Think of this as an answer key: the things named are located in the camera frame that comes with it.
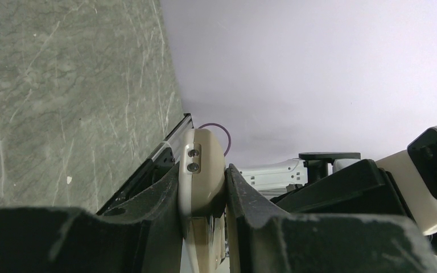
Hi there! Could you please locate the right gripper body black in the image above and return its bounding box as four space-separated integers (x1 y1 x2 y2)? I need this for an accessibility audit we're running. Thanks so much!
271 159 411 217

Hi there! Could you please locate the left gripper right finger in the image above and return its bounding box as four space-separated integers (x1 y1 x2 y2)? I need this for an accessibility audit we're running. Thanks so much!
225 166 437 272

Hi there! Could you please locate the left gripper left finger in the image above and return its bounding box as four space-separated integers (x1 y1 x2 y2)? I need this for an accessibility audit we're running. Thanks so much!
0 166 183 272

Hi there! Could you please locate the beige remote control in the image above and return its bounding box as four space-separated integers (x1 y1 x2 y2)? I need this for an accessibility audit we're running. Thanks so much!
178 129 226 272

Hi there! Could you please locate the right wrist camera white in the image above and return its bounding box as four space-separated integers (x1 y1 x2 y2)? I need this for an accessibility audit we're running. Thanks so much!
376 126 437 235

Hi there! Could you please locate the aluminium frame rail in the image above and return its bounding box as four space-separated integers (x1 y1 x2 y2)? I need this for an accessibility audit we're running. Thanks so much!
97 113 193 216

